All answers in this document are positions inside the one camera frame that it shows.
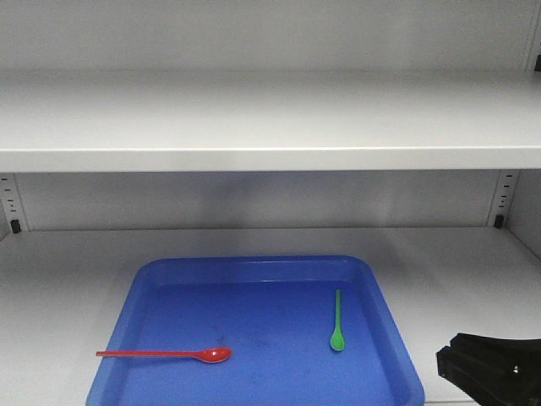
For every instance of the blue plastic tray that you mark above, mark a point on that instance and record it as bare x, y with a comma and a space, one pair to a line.
277, 315

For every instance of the red plastic spoon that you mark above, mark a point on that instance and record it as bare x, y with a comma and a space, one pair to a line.
208, 356

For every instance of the white cabinet shelf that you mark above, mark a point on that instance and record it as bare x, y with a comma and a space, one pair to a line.
159, 121

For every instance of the black shelf support clip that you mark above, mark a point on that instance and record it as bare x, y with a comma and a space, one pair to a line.
499, 221

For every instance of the black shelf clip left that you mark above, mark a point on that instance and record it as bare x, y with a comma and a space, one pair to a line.
15, 226

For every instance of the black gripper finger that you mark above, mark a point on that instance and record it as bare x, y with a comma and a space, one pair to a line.
466, 373
513, 364

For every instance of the green plastic spoon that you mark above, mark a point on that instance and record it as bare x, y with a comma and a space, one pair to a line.
337, 340

